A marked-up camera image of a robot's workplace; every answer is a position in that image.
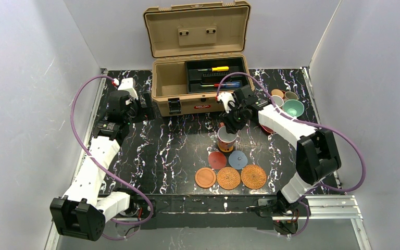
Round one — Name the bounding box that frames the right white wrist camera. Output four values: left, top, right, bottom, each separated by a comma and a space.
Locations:
216, 92, 235, 113

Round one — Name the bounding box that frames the small olive cup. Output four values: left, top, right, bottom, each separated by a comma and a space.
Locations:
284, 91, 299, 101

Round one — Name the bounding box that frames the red round coaster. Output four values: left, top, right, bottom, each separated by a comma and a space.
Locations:
208, 151, 227, 170

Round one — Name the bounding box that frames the woven rattan coaster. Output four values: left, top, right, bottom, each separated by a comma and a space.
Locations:
241, 165, 267, 190
217, 167, 241, 190

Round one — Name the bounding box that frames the small orange cup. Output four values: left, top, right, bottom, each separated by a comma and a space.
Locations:
271, 89, 285, 98

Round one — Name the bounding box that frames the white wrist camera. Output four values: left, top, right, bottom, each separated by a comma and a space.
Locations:
216, 92, 235, 113
118, 78, 139, 99

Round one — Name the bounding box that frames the smooth wooden coaster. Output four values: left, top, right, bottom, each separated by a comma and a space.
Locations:
195, 167, 217, 189

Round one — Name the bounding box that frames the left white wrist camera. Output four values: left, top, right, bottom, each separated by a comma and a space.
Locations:
118, 78, 139, 99

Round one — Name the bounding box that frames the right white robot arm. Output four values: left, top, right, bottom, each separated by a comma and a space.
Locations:
216, 86, 341, 205

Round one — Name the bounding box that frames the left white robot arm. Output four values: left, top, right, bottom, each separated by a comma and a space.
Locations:
49, 90, 155, 241

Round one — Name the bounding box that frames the teal green bowl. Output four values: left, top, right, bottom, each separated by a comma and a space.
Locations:
282, 99, 305, 117

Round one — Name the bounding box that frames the red serving tray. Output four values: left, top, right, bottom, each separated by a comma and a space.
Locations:
260, 125, 275, 134

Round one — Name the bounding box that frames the white cup floral pattern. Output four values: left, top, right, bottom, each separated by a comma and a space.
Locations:
217, 122, 237, 153

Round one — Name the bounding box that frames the blue round coaster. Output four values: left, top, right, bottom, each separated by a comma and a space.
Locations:
228, 150, 248, 170

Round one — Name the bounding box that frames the yellow handled screwdriver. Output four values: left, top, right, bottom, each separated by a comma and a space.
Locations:
197, 66, 229, 72

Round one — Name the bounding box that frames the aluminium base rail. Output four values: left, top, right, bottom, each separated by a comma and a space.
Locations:
45, 195, 371, 249

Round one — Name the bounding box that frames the black toolbox tray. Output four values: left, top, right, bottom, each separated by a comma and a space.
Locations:
185, 56, 248, 94

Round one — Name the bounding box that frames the small white cup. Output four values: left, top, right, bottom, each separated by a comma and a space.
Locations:
271, 95, 284, 109

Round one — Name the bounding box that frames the tan plastic toolbox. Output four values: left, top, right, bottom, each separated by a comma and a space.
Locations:
143, 1, 253, 117

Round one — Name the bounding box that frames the red blue handled screwdriver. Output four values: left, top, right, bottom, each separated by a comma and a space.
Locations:
201, 81, 242, 88

